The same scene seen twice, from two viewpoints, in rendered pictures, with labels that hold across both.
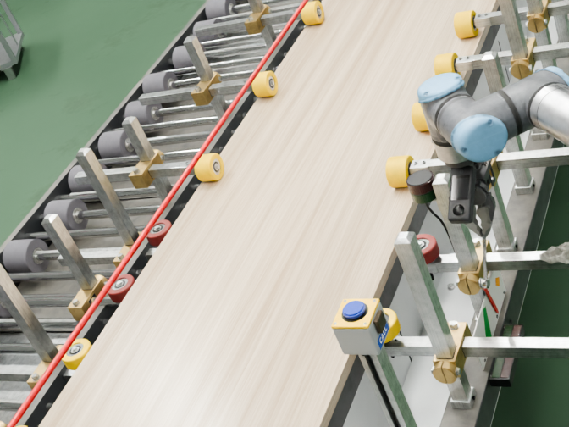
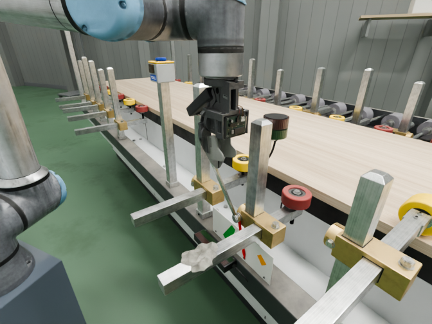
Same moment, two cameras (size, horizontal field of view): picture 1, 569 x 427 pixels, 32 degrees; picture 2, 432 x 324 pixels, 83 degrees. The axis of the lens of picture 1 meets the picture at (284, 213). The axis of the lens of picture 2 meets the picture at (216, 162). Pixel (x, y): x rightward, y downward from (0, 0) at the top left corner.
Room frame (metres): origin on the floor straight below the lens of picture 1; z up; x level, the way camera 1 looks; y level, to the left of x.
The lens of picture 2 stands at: (1.81, -0.87, 1.28)
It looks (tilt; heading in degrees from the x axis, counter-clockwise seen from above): 26 degrees down; 109
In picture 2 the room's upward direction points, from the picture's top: straight up
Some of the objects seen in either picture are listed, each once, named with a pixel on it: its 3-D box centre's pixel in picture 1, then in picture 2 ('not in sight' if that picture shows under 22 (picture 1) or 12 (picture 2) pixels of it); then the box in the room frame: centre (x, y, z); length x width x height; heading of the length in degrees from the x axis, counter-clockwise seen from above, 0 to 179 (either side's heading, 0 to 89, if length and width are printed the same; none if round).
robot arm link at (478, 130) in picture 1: (476, 126); (161, 15); (1.54, -0.39, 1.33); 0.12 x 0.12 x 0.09; 3
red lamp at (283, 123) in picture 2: (421, 182); (276, 121); (1.77, -0.30, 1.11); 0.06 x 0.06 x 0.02
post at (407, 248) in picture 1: (435, 324); (202, 158); (1.53, -0.19, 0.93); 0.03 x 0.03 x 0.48; 55
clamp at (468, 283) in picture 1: (473, 267); (260, 222); (1.76, -0.35, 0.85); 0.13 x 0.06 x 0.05; 145
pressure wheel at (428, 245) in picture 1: (425, 261); (294, 207); (1.84, -0.26, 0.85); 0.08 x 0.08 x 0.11
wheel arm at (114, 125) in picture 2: not in sight; (113, 126); (0.72, 0.32, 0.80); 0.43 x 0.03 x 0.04; 55
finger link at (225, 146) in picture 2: (473, 214); (227, 151); (1.67, -0.36, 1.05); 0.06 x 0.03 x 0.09; 145
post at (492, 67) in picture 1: (510, 132); not in sight; (2.15, -0.62, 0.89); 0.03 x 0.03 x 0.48; 55
